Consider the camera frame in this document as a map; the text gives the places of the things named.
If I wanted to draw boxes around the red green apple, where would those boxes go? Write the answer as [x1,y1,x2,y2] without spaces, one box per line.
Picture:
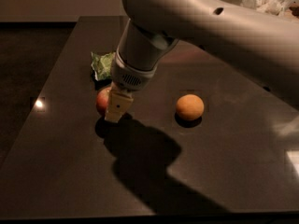
[95,87,111,116]

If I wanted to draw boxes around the orange fruit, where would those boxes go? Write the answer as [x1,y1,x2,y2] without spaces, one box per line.
[176,94,205,121]

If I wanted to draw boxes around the green jalapeno chip bag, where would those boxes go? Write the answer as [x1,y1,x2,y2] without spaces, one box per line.
[91,52,115,81]

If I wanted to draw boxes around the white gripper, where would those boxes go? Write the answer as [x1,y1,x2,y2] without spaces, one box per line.
[105,52,156,123]

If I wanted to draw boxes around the white crumpled napkins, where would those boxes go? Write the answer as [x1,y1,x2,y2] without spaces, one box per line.
[240,0,295,16]

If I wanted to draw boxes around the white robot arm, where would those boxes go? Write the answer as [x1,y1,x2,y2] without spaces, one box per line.
[105,0,299,122]

